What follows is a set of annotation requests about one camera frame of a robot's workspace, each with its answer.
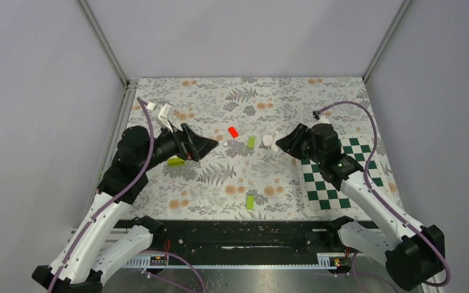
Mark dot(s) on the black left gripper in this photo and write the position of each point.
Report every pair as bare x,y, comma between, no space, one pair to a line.
192,145

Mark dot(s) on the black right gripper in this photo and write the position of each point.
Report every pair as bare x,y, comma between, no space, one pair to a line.
290,143

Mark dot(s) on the white oval earbud charging case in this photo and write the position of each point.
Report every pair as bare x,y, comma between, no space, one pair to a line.
274,146

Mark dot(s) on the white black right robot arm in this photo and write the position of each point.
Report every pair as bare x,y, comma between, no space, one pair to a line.
411,252

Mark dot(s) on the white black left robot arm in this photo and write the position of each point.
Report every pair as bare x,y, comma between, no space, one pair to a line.
82,266

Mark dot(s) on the red toy brick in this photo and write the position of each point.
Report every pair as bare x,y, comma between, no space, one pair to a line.
233,132

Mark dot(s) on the green toy brick upper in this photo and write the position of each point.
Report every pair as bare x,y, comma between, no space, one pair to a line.
251,142

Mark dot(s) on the green toy brick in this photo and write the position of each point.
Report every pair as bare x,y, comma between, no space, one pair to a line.
250,202
251,142

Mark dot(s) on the floral patterned table mat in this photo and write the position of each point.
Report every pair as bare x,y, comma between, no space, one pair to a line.
216,187

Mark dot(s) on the green white checkerboard mat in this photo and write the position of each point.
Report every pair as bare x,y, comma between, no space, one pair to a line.
322,200

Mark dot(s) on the green toy brick lower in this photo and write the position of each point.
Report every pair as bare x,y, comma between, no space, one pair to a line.
250,202

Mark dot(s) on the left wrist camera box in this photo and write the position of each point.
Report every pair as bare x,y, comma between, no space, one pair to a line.
160,114

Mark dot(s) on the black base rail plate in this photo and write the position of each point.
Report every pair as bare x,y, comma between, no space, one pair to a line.
238,243

